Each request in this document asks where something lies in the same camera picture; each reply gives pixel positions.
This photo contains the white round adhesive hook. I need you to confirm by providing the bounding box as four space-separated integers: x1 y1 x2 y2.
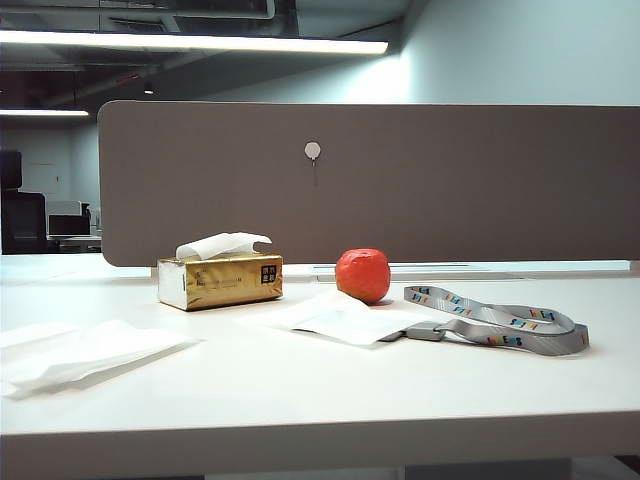
303 141 322 187

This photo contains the brown desk partition panel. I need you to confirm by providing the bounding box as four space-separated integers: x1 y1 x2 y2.
97 99 640 267

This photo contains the background office desk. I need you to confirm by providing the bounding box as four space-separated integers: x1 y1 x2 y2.
47 199 104 251

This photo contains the long ceiling light strip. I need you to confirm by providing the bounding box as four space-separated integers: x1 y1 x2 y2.
0 28 390 55

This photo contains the gold tissue pack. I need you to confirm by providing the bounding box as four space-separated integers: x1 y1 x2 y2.
157 252 284 312

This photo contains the short ceiling light strip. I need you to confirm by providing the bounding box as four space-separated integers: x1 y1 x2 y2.
0 108 91 118

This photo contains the grey printed lanyard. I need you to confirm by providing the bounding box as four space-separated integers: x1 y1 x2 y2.
403 284 590 357

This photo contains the black office chair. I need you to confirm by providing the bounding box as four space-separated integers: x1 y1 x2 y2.
0 149 49 254

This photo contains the red-orange round fruit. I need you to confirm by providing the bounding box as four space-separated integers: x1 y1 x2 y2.
334 248 392 305

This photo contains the white paper tissue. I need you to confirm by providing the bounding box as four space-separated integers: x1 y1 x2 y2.
234 289 426 350
0 319 206 401
175 231 274 261

